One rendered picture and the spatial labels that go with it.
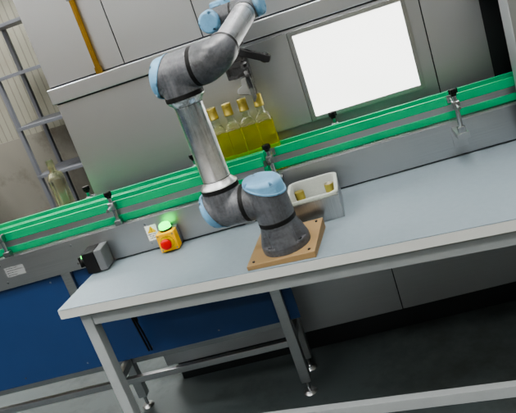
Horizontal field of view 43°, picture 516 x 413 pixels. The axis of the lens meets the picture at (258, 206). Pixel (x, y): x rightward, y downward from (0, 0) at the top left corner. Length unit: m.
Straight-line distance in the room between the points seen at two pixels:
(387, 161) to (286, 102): 0.44
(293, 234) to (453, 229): 0.45
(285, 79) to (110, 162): 0.78
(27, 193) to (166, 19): 4.68
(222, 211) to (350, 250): 0.39
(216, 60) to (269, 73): 0.67
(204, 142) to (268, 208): 0.27
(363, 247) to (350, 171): 0.56
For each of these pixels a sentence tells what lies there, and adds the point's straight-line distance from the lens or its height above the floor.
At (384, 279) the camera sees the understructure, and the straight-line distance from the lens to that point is 2.80.
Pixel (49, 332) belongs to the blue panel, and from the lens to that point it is 2.79.
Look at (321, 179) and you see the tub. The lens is 2.33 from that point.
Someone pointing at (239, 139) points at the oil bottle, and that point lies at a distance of 2.41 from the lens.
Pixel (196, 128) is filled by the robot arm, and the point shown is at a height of 1.19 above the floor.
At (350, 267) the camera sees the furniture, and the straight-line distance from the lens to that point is 1.96.
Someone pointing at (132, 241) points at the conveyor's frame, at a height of 0.81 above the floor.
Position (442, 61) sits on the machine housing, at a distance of 2.56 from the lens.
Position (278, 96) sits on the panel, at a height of 1.11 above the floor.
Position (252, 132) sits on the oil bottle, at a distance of 2.40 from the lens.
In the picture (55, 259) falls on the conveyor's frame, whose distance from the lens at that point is 2.60.
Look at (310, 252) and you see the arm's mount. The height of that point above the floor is 0.77.
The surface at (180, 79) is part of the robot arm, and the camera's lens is 1.88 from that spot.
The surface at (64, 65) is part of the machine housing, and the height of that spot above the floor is 1.46.
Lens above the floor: 1.50
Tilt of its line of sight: 17 degrees down
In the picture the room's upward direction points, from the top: 19 degrees counter-clockwise
